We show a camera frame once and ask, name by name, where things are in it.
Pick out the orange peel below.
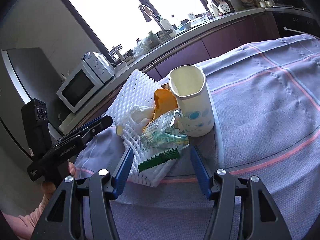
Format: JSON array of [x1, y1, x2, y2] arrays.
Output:
[[150, 88, 178, 122]]

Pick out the white foam fruit net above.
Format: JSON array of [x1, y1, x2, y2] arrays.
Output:
[[104, 69, 174, 187]]

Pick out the white paper cup blue dots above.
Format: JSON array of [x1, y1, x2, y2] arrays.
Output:
[[168, 65, 214, 137]]

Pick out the pink sleeve forearm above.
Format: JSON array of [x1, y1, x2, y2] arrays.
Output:
[[2, 195, 49, 239]]

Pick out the kitchen sink faucet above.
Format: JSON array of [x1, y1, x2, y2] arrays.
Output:
[[139, 4, 166, 35]]

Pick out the purple kitchen cabinets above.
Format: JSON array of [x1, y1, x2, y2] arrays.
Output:
[[85, 9, 281, 120]]

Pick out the person's left hand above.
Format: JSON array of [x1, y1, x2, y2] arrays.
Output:
[[41, 162, 76, 200]]

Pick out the white green snack packet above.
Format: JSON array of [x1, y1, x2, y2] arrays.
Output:
[[138, 148, 180, 172]]

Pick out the clear green plastic wrapper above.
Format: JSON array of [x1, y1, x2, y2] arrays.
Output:
[[140, 108, 189, 152]]

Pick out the crumpled white tissue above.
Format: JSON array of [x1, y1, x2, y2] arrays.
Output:
[[130, 106, 154, 124]]

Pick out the stainless steel refrigerator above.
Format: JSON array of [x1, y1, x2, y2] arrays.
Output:
[[1, 48, 71, 159]]

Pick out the white microwave oven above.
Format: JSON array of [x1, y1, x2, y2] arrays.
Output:
[[56, 51, 114, 113]]

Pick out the purple checked tablecloth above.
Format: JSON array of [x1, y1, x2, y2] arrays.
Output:
[[74, 34, 320, 240]]

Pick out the white dish soap bottle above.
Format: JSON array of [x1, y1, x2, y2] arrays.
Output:
[[160, 17, 176, 37]]

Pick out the white perforated spoon rest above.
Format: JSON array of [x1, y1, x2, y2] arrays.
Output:
[[217, 2, 231, 14]]

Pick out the black built-in oven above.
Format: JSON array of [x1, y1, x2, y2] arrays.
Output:
[[269, 0, 319, 38]]

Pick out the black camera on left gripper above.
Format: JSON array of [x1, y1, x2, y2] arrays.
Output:
[[21, 99, 52, 159]]

